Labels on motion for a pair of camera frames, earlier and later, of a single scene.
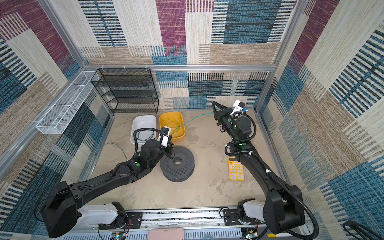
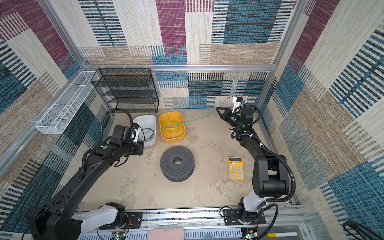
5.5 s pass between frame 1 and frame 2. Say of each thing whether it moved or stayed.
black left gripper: moved
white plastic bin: stayed
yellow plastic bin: stayed
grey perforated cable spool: stayed
